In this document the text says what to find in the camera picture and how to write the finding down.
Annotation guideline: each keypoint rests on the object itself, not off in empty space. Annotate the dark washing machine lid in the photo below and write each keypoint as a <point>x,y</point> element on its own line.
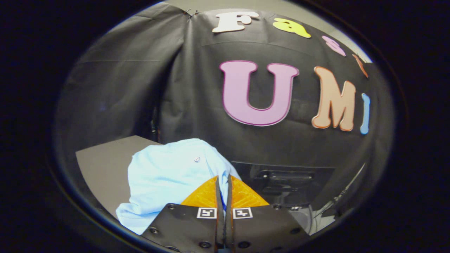
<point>281,179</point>

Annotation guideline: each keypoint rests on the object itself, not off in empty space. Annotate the black and beige cabinet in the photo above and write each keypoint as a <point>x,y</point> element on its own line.
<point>105,165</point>

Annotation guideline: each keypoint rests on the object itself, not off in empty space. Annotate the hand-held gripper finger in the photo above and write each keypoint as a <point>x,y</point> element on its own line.
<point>220,228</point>
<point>228,228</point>

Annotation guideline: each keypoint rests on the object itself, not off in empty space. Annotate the black backdrop cloth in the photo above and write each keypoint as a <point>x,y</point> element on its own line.
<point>197,88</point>

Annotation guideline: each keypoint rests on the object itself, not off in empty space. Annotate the light blue shirt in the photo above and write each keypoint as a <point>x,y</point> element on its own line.
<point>165,175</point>

